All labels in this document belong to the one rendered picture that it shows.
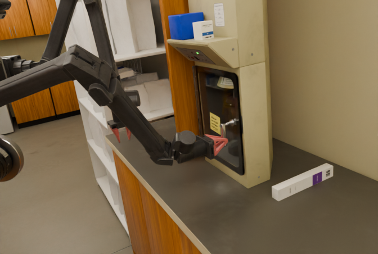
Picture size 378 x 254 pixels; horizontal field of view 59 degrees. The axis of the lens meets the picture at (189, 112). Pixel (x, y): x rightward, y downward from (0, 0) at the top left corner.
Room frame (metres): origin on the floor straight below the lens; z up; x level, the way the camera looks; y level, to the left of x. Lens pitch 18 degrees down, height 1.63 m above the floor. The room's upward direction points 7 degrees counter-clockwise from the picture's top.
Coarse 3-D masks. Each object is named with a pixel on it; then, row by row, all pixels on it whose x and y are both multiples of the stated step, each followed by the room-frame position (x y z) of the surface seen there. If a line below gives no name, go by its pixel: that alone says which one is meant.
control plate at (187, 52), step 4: (180, 48) 1.30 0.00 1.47; (184, 48) 1.26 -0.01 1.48; (184, 52) 1.31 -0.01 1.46; (188, 52) 1.27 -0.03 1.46; (200, 52) 1.17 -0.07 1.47; (192, 56) 1.28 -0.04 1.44; (196, 56) 1.25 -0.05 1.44; (200, 56) 1.21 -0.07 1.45; (204, 56) 1.18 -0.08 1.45; (196, 60) 1.30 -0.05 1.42; (200, 60) 1.26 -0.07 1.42; (204, 60) 1.23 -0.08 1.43; (208, 60) 1.19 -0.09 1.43
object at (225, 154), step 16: (208, 80) 1.28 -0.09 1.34; (224, 80) 1.17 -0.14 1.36; (208, 96) 1.29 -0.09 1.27; (224, 96) 1.18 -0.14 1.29; (208, 112) 1.30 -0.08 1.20; (224, 112) 1.19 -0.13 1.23; (208, 128) 1.32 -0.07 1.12; (240, 128) 1.11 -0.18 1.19; (240, 144) 1.11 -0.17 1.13; (224, 160) 1.22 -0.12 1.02; (240, 160) 1.12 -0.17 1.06
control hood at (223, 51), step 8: (168, 40) 1.33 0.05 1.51; (176, 40) 1.27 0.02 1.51; (184, 40) 1.21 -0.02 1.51; (192, 40) 1.18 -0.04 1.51; (200, 40) 1.15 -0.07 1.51; (208, 40) 1.12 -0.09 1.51; (216, 40) 1.09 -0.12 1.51; (224, 40) 1.09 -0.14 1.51; (232, 40) 1.10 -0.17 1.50; (176, 48) 1.34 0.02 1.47; (192, 48) 1.19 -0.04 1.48; (200, 48) 1.13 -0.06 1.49; (208, 48) 1.08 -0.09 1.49; (216, 48) 1.07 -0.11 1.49; (224, 48) 1.08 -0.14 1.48; (232, 48) 1.10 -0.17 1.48; (184, 56) 1.37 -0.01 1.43; (208, 56) 1.16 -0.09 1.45; (216, 56) 1.10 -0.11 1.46; (224, 56) 1.08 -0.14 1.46; (232, 56) 1.10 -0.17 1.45; (216, 64) 1.18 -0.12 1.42; (224, 64) 1.12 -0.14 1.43; (232, 64) 1.09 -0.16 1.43
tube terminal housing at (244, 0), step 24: (192, 0) 1.36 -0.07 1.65; (216, 0) 1.21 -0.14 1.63; (240, 0) 1.12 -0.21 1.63; (264, 0) 1.24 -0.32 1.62; (240, 24) 1.11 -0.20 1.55; (264, 24) 1.20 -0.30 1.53; (240, 48) 1.11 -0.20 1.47; (264, 48) 1.16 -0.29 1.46; (240, 72) 1.11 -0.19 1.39; (264, 72) 1.15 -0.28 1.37; (240, 96) 1.11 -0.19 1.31; (264, 96) 1.15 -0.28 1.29; (264, 120) 1.15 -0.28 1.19; (264, 144) 1.15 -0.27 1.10; (264, 168) 1.15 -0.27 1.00
